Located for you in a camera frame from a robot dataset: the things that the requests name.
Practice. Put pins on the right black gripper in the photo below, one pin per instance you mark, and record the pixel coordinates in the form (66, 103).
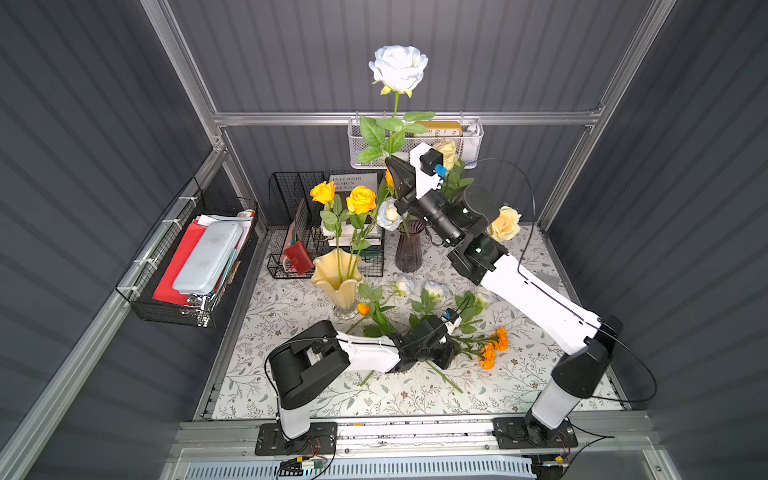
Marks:
(410, 196)

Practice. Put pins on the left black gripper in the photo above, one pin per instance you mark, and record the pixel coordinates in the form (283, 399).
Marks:
(433, 337)

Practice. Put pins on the cream rose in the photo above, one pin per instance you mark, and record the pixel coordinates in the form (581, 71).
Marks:
(448, 149)
(506, 225)

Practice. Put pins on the orange rose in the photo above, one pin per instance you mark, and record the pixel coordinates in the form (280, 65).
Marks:
(362, 206)
(389, 180)
(332, 217)

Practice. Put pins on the red leather wallet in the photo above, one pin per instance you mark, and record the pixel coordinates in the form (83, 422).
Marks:
(296, 259)

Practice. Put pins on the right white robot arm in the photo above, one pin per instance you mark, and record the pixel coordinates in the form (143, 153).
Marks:
(586, 340)

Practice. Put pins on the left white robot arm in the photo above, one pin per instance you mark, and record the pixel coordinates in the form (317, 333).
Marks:
(301, 368)

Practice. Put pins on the purple ribbed glass vase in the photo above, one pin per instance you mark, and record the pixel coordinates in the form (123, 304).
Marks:
(409, 251)

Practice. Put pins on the small orange rosebud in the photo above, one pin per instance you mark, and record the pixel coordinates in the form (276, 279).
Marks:
(363, 309)

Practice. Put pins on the floral patterned table mat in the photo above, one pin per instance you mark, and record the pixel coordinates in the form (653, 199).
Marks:
(280, 308)

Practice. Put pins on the yellow wavy glass vase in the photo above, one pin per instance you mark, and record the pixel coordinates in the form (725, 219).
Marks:
(343, 297)

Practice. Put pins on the light blue flat case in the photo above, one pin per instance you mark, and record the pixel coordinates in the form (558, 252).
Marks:
(206, 263)

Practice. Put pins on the red folder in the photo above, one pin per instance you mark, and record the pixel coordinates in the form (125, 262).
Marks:
(165, 292)

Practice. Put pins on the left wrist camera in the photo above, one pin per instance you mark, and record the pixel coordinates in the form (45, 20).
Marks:
(451, 319)

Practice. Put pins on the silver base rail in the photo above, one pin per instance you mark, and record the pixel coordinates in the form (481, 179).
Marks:
(595, 445)

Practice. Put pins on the black wire desk organizer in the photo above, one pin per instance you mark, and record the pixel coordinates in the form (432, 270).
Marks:
(294, 216)

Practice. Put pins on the black wire side basket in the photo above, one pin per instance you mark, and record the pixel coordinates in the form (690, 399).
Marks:
(203, 311)

